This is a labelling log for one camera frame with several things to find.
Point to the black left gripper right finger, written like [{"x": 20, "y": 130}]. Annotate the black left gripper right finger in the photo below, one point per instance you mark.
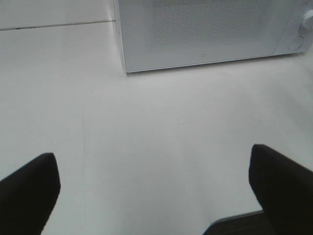
[{"x": 284, "y": 189}]

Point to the lower white timer knob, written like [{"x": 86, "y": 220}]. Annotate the lower white timer knob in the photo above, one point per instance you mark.
[{"x": 307, "y": 20}]

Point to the white microwave oven body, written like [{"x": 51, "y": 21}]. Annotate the white microwave oven body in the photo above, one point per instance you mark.
[{"x": 293, "y": 36}]

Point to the round white door button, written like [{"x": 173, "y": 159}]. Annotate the round white door button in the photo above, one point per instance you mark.
[{"x": 296, "y": 43}]

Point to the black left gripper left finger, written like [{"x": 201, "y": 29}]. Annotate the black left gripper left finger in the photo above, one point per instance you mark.
[{"x": 28, "y": 196}]

